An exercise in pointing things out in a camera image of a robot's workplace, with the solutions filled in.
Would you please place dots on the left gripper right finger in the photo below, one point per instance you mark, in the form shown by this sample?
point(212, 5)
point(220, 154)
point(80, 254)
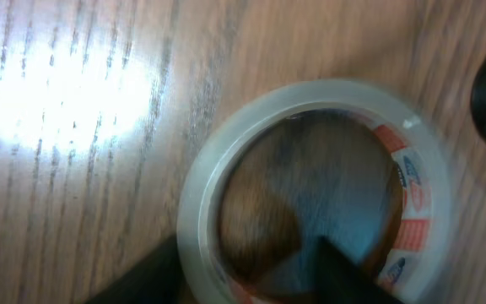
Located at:
point(339, 281)

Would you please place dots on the clear tape roll red-print core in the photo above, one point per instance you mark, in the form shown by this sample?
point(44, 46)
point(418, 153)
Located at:
point(428, 221)

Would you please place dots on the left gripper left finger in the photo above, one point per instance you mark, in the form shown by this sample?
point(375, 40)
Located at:
point(155, 279)

